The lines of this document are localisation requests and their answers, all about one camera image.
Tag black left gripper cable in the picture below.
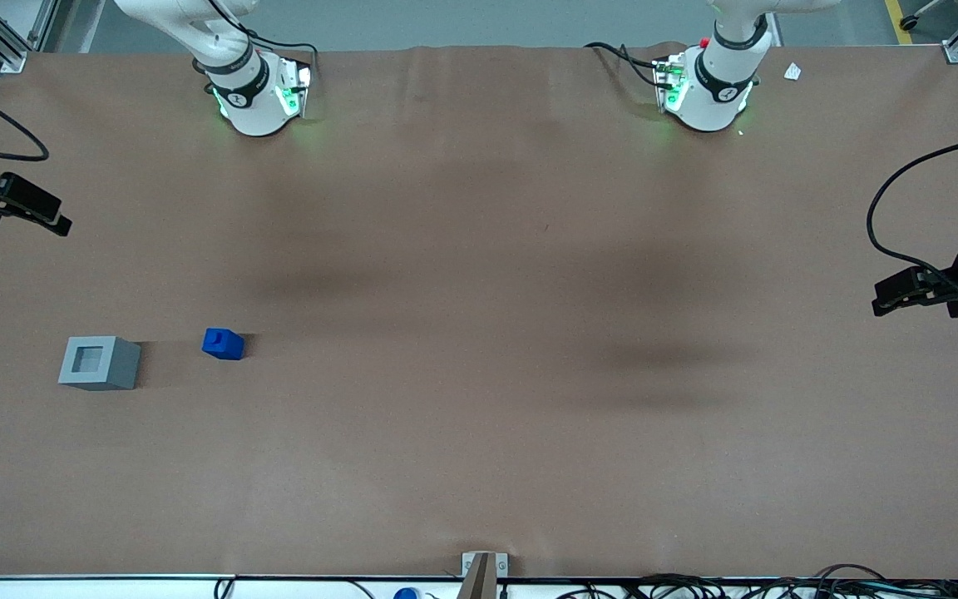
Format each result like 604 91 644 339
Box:
866 131 958 288

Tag black cable tangle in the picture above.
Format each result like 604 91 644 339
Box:
558 563 958 599

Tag black left arm base cable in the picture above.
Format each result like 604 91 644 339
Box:
585 42 664 89

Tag black caster wheel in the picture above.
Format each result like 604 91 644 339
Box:
899 0 950 32

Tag black right arm base cable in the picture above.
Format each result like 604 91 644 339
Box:
205 0 319 84

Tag table cover sheet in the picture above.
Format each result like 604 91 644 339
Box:
0 42 958 580

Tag gray square base block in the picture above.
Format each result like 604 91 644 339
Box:
58 335 142 391

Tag blue plastic part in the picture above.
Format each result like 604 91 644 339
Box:
201 327 245 361

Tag black arm base cable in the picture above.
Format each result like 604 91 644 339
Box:
585 42 664 89
205 0 319 84

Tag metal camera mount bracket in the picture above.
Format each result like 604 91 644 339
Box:
461 551 510 599

